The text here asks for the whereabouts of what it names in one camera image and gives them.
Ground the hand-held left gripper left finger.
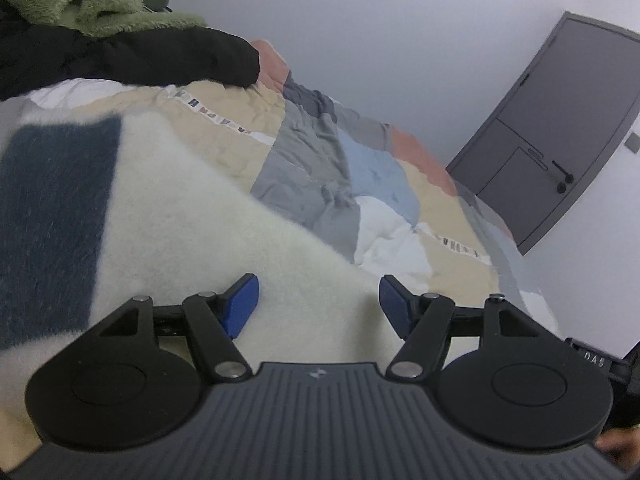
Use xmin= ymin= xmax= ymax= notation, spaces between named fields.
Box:
xmin=97 ymin=273 xmax=260 ymax=383

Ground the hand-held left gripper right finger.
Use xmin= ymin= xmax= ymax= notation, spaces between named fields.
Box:
xmin=379 ymin=275 xmax=543 ymax=383

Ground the cream striped knit sweater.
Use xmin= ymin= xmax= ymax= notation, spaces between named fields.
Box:
xmin=0 ymin=110 xmax=561 ymax=461

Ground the person's right hand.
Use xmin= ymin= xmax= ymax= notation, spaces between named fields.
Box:
xmin=597 ymin=429 xmax=638 ymax=463

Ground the patchwork bed quilt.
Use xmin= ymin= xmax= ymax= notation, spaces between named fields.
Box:
xmin=0 ymin=39 xmax=561 ymax=346

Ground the grey door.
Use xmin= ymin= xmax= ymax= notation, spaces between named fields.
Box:
xmin=446 ymin=10 xmax=640 ymax=256

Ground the black garment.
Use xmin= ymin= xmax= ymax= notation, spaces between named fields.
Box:
xmin=0 ymin=0 xmax=262 ymax=102

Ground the black door handle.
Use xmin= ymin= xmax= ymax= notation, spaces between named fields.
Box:
xmin=551 ymin=160 xmax=575 ymax=195

